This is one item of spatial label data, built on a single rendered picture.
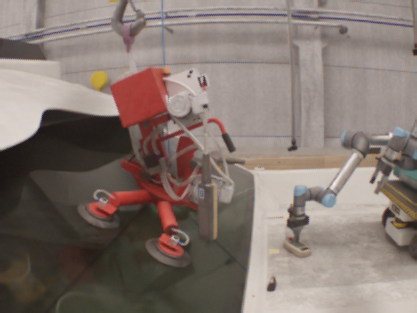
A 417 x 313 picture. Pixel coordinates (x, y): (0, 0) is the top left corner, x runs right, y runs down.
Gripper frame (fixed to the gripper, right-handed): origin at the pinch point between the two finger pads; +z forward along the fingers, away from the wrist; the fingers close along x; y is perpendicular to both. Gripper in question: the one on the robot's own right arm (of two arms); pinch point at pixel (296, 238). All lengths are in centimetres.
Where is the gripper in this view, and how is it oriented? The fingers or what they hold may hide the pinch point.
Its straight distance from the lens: 218.9
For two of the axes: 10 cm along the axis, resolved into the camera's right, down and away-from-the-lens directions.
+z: 0.2, 9.9, 1.7
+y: 3.5, 1.5, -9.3
